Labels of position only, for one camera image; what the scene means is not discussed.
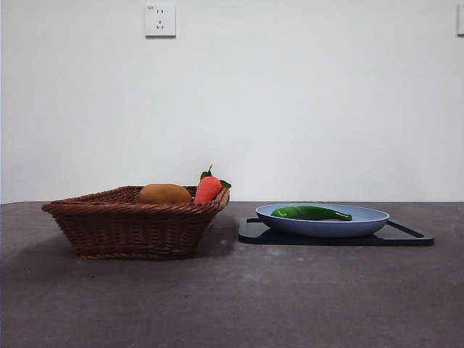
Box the green pepper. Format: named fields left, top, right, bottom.
left=270, top=205, right=353, bottom=223

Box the light blue round plate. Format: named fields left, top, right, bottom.
left=255, top=202, right=389, bottom=239

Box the orange carrot with green leaves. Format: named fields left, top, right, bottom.
left=193, top=165, right=232, bottom=204

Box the brown potato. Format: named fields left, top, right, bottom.
left=138, top=183, right=193, bottom=204

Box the brown wicker basket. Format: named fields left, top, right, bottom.
left=41, top=185, right=231, bottom=260

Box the black rectangular tray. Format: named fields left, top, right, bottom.
left=238, top=216, right=435, bottom=248

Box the white wall socket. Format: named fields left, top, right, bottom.
left=144, top=4, right=177, bottom=38

